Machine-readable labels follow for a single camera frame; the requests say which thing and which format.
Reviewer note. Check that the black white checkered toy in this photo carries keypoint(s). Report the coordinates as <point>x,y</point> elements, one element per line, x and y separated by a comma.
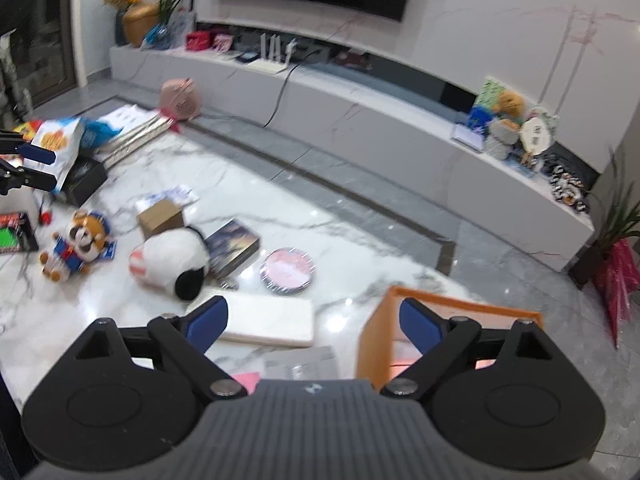
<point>567,182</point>

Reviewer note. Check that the grey laptop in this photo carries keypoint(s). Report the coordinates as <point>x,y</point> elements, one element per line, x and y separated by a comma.
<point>467,137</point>

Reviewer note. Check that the small dark blue box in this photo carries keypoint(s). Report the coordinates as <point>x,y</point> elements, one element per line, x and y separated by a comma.
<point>245,56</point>

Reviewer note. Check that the blue painting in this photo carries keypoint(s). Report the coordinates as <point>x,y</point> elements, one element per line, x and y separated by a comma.
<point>480,120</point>

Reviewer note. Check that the floral round fan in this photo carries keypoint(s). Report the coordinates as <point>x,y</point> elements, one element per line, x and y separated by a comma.
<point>550,119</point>

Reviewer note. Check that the orange storage box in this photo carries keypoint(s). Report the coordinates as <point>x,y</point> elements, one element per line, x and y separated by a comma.
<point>380,345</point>

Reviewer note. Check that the small blue bag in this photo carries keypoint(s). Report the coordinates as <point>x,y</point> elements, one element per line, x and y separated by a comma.
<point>159,36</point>

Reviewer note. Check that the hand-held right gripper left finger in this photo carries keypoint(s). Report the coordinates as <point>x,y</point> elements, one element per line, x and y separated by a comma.
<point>210,322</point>

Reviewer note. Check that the small cardboard box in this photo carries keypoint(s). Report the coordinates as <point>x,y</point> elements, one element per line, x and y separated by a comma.
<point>162,220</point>

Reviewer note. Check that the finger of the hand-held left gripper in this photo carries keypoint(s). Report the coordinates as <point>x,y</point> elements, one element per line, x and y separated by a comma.
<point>37,154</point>
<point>40,181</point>

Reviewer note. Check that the dark illustrated box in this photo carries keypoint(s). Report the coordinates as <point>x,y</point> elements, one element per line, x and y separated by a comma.
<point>232,247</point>

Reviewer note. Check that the red yellow packet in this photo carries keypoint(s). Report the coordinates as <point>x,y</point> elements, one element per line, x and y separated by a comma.
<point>27,130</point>

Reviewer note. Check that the white yellow snack bag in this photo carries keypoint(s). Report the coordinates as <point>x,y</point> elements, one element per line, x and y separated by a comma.
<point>57,145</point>

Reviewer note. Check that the grey leaflet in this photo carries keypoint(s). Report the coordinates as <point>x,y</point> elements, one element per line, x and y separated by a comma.
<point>300,362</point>

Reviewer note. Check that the orange raccoon plush toy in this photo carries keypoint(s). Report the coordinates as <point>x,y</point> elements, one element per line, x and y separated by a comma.
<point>80,245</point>

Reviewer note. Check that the silver flat box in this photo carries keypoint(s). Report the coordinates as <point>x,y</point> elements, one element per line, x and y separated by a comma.
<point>135,140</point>

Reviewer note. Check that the blue plastic bag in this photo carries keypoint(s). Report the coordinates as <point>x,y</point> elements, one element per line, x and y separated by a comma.
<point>100,132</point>

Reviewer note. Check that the green painting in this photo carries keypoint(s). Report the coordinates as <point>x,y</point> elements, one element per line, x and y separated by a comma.
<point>487,90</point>

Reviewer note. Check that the blue tissue box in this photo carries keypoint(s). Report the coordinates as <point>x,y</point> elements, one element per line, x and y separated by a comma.
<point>517,162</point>

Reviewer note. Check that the red green black packet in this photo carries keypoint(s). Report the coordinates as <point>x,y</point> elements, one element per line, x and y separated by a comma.
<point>15,234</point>

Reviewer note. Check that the blue white leaflet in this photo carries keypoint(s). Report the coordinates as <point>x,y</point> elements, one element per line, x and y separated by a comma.
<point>172,194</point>

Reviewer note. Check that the yellow vase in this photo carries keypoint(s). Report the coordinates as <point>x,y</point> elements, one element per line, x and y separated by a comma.
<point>140,24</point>

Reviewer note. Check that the white framed card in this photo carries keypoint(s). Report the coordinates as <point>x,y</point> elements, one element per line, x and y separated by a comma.
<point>182,26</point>

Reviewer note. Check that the dark red object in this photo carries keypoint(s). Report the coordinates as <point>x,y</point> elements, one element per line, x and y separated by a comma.
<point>355,58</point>

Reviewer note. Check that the white black plush toy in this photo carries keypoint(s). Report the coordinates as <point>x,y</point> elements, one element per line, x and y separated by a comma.
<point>167,260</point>

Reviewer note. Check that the white router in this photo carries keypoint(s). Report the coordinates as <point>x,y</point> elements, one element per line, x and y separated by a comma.
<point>270,66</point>

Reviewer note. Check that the black box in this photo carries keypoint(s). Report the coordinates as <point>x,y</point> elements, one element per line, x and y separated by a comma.
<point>84,180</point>

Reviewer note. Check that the brown teddy bear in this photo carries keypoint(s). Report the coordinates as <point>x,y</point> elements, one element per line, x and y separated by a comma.
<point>510,105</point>

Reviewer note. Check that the pink red box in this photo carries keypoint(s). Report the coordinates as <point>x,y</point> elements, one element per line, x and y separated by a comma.
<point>223,43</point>

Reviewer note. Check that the white tissue pack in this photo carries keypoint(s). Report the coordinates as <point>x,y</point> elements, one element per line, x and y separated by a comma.
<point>270,320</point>

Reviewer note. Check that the pink card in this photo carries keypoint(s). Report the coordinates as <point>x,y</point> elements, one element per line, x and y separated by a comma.
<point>245,382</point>

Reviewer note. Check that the round white fan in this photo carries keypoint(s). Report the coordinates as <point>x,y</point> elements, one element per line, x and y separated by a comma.
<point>535,135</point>

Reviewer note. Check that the white marble TV cabinet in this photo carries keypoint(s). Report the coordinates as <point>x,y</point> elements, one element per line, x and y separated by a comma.
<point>375,130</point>

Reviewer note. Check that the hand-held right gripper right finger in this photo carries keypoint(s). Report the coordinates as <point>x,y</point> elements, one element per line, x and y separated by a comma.
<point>417,325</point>

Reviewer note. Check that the pink round tin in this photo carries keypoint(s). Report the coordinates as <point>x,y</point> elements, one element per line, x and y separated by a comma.
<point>287,270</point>

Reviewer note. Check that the long-leaf potted plant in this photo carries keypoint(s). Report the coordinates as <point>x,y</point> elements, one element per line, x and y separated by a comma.
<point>610,220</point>

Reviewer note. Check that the pink heater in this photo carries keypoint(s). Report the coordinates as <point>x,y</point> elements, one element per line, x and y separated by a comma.
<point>180,100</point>

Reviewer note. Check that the white booklet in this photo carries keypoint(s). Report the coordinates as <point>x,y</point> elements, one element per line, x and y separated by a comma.
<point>125,115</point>

